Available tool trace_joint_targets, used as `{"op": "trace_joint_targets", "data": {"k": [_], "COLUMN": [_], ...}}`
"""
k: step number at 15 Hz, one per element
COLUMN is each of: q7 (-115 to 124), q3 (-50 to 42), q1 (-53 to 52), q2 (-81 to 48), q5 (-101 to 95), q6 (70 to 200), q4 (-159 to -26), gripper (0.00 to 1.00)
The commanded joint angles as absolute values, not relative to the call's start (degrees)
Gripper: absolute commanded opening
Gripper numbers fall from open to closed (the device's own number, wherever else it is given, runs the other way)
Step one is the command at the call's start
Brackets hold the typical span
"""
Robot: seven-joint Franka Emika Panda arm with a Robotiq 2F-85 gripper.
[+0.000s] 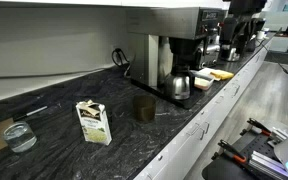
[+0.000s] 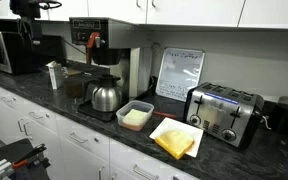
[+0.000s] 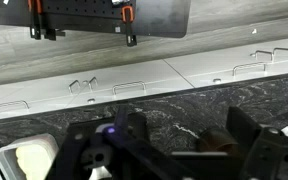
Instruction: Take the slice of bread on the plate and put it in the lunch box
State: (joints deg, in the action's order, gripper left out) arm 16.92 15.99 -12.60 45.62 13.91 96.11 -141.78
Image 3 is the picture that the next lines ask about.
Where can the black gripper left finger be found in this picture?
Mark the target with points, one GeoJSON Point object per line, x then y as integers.
{"type": "Point", "coordinates": [85, 149]}

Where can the pale bread slice in box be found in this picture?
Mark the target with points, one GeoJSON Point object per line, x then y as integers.
{"type": "Point", "coordinates": [34, 161]}

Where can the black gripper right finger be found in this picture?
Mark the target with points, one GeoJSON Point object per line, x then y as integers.
{"type": "Point", "coordinates": [261, 154]}

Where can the black pegboard cart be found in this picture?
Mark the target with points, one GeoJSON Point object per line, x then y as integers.
{"type": "Point", "coordinates": [160, 18]}

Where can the clear plastic lunch box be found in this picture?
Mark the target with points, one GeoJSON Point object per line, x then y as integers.
{"type": "Point", "coordinates": [8, 160]}

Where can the orange black clamp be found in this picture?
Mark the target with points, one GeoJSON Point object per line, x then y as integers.
{"type": "Point", "coordinates": [127, 18]}

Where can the brown cup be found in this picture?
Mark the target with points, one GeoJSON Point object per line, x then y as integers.
{"type": "Point", "coordinates": [216, 140]}

